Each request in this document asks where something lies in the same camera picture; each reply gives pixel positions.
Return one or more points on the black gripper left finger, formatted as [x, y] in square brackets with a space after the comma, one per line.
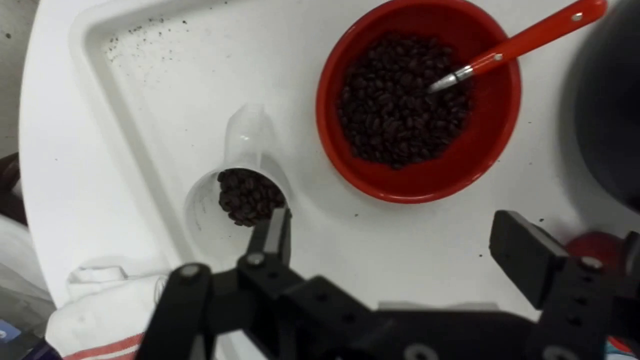
[267, 301]

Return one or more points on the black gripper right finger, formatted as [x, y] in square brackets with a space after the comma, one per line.
[527, 256]

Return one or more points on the small coffee bean pile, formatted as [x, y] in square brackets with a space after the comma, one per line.
[247, 197]

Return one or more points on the clear plastic measuring jar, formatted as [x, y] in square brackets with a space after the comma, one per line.
[206, 212]

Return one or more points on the red bowl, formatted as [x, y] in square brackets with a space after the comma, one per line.
[486, 133]

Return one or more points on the red round object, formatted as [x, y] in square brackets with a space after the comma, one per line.
[596, 245]

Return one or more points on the white towel with red stripes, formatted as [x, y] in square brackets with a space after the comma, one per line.
[100, 320]

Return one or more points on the large coffee bean pile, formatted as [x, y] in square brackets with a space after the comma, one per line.
[393, 106]

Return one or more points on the white plastic tray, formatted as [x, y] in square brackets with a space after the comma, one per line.
[200, 80]

